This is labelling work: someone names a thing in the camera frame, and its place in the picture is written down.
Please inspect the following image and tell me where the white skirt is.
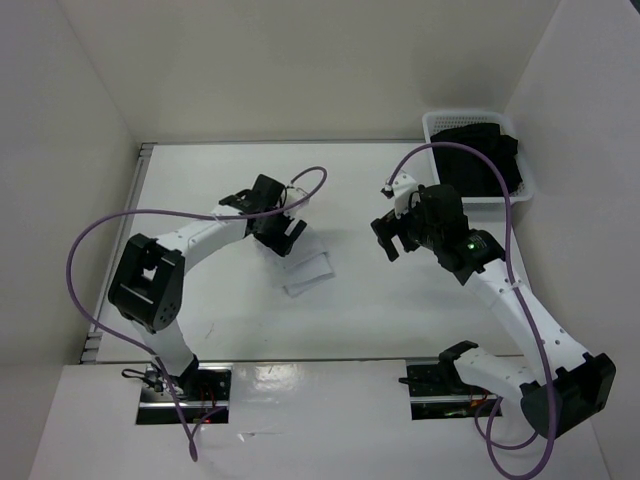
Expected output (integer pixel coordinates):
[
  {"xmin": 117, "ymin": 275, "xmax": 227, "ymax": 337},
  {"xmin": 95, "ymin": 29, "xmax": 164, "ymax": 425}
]
[{"xmin": 254, "ymin": 226, "xmax": 335, "ymax": 298}]

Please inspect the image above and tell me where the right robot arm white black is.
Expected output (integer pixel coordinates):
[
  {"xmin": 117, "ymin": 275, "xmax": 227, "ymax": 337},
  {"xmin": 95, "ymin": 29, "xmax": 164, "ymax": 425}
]
[{"xmin": 371, "ymin": 179, "xmax": 616, "ymax": 438}]

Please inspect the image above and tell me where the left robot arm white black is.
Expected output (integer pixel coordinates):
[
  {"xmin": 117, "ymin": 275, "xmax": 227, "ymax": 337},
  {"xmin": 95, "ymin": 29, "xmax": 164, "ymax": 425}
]
[{"xmin": 108, "ymin": 175, "xmax": 306, "ymax": 400}]

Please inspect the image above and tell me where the black skirt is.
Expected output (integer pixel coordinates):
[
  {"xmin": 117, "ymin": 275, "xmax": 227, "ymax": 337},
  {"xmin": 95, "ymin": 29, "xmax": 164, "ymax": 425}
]
[{"xmin": 431, "ymin": 123, "xmax": 522, "ymax": 198}]

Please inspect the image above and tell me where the white plastic laundry basket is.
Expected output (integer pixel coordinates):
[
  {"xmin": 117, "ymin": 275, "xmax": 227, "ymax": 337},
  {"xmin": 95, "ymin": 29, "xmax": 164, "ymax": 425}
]
[{"xmin": 422, "ymin": 109, "xmax": 534, "ymax": 204}]

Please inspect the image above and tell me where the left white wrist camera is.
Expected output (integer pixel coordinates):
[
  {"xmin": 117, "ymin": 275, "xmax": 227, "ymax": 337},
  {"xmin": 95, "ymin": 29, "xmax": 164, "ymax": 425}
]
[{"xmin": 278, "ymin": 186, "xmax": 309, "ymax": 218}]

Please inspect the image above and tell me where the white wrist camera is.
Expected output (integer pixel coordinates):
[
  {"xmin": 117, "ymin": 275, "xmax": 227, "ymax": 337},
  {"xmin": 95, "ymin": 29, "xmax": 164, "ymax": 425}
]
[
  {"xmin": 381, "ymin": 170, "xmax": 418, "ymax": 218},
  {"xmin": 278, "ymin": 186, "xmax": 309, "ymax": 218}
]

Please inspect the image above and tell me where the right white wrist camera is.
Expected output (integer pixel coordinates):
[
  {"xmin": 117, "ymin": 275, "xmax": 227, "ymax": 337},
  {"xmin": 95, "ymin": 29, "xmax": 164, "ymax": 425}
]
[{"xmin": 381, "ymin": 170, "xmax": 418, "ymax": 218}]

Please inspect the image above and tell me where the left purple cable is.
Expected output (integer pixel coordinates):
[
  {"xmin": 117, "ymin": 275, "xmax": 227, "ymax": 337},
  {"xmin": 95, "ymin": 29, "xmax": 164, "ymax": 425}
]
[{"xmin": 66, "ymin": 166, "xmax": 329, "ymax": 462}]

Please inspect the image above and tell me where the purple cable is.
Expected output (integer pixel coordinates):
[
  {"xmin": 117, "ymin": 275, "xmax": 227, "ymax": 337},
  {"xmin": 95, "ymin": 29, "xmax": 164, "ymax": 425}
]
[
  {"xmin": 66, "ymin": 166, "xmax": 329, "ymax": 462},
  {"xmin": 382, "ymin": 142, "xmax": 557, "ymax": 477}
]

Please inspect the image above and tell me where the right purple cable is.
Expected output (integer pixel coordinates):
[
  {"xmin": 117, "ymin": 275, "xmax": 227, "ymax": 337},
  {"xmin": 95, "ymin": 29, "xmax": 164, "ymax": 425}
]
[{"xmin": 382, "ymin": 142, "xmax": 557, "ymax": 477}]

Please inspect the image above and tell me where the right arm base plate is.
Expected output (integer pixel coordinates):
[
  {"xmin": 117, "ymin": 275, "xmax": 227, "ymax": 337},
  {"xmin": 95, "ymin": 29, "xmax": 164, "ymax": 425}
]
[{"xmin": 398, "ymin": 362, "xmax": 497, "ymax": 420}]

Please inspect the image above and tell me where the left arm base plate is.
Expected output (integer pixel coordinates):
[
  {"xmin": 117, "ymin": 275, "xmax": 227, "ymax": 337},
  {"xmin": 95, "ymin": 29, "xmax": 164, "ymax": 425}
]
[{"xmin": 121, "ymin": 365, "xmax": 232, "ymax": 426}]

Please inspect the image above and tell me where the aluminium table edge rail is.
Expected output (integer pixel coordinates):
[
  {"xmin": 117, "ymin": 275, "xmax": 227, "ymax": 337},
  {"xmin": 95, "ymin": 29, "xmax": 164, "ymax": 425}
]
[{"xmin": 80, "ymin": 142, "xmax": 157, "ymax": 365}]

